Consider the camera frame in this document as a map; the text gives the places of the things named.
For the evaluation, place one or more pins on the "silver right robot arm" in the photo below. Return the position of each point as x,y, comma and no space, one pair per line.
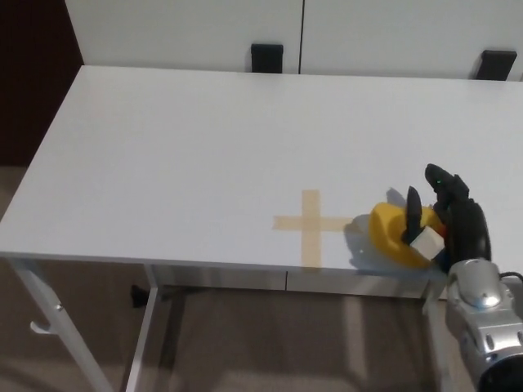
486,318

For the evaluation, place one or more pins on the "yellow rubber duck toy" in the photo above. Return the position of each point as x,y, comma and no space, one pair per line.
384,228

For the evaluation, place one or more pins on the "white desk leg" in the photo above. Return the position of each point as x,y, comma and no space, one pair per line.
144,326
434,326
51,310

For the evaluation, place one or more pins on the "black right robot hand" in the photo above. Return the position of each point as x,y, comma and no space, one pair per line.
470,232

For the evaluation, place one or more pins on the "white hook on leg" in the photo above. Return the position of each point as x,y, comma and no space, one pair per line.
40,330

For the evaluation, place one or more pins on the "grey desk crossbar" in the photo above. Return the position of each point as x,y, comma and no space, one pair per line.
286,294

